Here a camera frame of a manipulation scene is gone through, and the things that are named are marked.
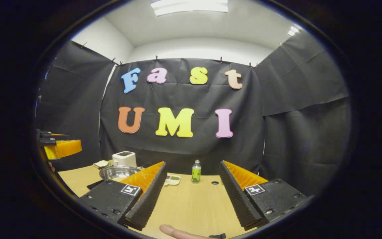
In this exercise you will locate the white divided bean dish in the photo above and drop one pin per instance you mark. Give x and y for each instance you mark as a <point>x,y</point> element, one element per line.
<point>173,180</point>

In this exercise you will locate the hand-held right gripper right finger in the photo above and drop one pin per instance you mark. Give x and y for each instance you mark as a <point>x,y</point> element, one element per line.
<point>235,199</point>

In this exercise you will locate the green drink bottle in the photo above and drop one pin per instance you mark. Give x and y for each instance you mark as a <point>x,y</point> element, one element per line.
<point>196,172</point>

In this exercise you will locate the sandwich with lettuce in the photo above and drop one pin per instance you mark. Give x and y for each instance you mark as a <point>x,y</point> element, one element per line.
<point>100,163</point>

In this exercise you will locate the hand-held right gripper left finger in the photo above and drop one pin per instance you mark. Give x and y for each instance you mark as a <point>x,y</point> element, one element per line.
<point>149,199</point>

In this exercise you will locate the black induction cooktop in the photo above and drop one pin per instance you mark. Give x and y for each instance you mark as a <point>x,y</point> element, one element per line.
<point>95,185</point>

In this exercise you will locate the steel pot with beans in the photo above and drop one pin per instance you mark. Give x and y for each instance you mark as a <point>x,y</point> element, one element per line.
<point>118,172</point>

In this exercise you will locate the white toaster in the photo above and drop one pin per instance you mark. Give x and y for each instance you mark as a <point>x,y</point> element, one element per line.
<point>124,159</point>

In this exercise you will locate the small ceiling light panel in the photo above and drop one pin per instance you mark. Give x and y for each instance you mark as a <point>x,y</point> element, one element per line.
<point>293,31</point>

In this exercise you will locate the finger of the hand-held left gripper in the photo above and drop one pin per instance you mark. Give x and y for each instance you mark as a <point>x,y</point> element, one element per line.
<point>53,135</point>
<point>65,148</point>

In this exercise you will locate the black backdrop cloth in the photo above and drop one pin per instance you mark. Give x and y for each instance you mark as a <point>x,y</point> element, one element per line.
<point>184,96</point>

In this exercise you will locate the large ceiling light panel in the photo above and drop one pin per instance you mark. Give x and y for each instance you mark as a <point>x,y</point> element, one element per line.
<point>189,6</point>

